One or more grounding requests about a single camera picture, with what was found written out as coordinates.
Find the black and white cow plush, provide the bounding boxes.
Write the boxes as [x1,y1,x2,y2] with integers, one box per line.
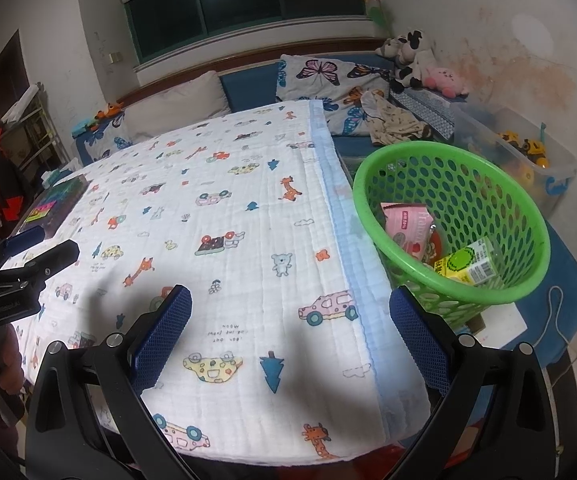
[393,30,439,93]

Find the pink plush toy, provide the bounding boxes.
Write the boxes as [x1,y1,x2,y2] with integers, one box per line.
[421,65,473,98]

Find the brown wooden rail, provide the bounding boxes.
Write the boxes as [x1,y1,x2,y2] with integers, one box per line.
[118,49,394,106]

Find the green plastic basket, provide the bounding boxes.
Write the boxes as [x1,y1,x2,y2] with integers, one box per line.
[352,141,551,331]

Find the green and yellow drink carton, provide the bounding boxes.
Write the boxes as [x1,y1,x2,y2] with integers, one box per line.
[433,237,501,286]

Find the orange toy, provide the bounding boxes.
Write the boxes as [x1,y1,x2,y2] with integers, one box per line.
[93,102,125,121]

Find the clear storage bin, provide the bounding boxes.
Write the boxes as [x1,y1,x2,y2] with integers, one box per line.
[451,102,577,211]

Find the yellow toy truck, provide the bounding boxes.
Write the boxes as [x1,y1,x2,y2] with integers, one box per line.
[498,130,551,168]

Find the beige pillow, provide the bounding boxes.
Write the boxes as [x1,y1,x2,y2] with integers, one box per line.
[127,70,232,142]

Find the large butterfly print pillow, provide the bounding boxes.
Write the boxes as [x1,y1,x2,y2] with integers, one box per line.
[274,54,394,136]

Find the folded blue patterned cloth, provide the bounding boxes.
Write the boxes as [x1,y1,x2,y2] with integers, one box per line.
[391,89,456,142]

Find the red and black clothes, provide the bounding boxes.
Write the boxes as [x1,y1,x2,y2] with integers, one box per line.
[0,117,26,221]

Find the beige printed garment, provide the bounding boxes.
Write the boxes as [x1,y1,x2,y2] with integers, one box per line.
[361,91,431,147]

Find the white flat box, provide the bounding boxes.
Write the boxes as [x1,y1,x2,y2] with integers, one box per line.
[461,302,528,351]

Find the colourful marker box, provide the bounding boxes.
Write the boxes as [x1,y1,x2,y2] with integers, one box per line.
[23,175,89,226]

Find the beige plush toy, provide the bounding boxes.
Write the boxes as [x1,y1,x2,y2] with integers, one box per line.
[374,37,404,58]

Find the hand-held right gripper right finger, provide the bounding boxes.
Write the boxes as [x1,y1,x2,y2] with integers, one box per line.
[389,286,554,480]

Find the metal rack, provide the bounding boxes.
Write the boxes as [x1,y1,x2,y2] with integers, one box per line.
[0,85,69,181]

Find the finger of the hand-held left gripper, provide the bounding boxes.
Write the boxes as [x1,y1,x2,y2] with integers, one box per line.
[2,226,45,257]
[0,239,80,293]

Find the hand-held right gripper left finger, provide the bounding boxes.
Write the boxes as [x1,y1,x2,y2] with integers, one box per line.
[23,284,192,480]

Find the small butterfly print pillow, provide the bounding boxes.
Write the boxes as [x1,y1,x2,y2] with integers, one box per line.
[86,110,134,163]

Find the white cord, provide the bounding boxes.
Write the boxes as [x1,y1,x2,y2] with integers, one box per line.
[545,286,577,361]

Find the pink snack packet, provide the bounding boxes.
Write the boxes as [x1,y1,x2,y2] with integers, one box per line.
[381,202,436,263]

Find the printed cartoon blanket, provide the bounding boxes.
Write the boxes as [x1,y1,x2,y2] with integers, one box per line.
[6,100,431,461]

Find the dark window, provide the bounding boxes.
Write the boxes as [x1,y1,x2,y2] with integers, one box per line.
[124,0,369,61]

